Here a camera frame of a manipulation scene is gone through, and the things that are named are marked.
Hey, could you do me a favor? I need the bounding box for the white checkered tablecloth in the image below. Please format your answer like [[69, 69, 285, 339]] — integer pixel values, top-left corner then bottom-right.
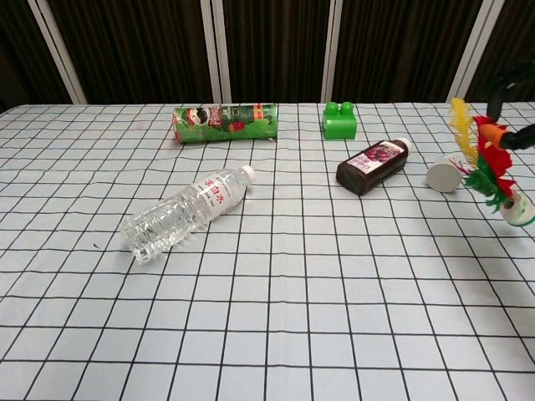
[[0, 100, 535, 401]]

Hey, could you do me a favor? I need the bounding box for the green Pringles can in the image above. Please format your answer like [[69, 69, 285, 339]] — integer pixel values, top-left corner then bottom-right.
[[170, 101, 279, 145]]

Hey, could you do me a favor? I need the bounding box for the dark juice bottle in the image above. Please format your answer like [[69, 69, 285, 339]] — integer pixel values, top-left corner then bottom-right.
[[336, 137, 414, 196]]

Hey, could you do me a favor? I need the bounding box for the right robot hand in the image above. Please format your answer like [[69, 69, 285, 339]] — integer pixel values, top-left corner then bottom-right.
[[480, 58, 535, 153]]

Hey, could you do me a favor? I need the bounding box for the small white pill bottle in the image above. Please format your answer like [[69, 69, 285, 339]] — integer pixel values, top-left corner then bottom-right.
[[425, 153, 471, 193]]

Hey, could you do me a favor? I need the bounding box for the clear plastic water bottle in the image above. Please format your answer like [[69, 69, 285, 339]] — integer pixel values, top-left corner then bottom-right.
[[120, 164, 257, 264]]

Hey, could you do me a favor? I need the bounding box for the green toy building block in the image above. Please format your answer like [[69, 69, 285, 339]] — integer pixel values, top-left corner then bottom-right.
[[321, 100, 359, 141]]

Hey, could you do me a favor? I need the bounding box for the colourful feather shuttlecock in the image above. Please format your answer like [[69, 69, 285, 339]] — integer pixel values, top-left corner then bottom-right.
[[448, 97, 535, 228]]

